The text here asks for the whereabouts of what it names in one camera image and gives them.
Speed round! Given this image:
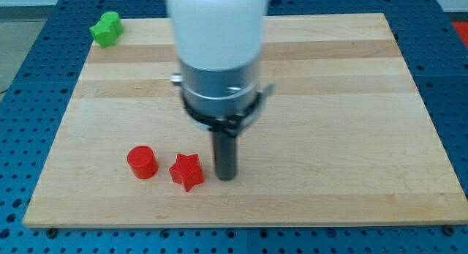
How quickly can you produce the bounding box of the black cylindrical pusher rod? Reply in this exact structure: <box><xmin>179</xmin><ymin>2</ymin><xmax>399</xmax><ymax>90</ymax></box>
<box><xmin>212</xmin><ymin>132</ymin><xmax>238</xmax><ymax>181</ymax></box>

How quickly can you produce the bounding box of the silver tool mount with clamp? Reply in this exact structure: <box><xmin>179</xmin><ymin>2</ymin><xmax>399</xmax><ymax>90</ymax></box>
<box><xmin>170</xmin><ymin>58</ymin><xmax>274</xmax><ymax>138</ymax></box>

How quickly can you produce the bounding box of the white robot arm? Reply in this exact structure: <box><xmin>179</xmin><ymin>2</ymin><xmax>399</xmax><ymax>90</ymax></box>
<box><xmin>165</xmin><ymin>0</ymin><xmax>274</xmax><ymax>181</ymax></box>

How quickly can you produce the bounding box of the red star block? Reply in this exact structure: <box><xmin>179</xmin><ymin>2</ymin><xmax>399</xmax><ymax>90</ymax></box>
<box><xmin>169</xmin><ymin>153</ymin><xmax>204</xmax><ymax>192</ymax></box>

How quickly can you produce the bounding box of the red cylinder block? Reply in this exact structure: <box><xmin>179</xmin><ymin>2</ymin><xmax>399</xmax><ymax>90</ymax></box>
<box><xmin>127</xmin><ymin>146</ymin><xmax>159</xmax><ymax>179</ymax></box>

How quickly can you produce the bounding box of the wooden board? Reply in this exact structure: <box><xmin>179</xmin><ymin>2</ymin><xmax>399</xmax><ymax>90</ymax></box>
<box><xmin>23</xmin><ymin>13</ymin><xmax>467</xmax><ymax>228</ymax></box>

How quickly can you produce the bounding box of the green clover-shaped block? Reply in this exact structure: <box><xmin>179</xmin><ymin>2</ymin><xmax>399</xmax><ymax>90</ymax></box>
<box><xmin>88</xmin><ymin>11</ymin><xmax>124</xmax><ymax>48</ymax></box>

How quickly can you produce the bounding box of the blue perforated table plate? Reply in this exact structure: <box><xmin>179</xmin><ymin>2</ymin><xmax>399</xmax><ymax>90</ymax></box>
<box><xmin>1</xmin><ymin>0</ymin><xmax>467</xmax><ymax>253</ymax></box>

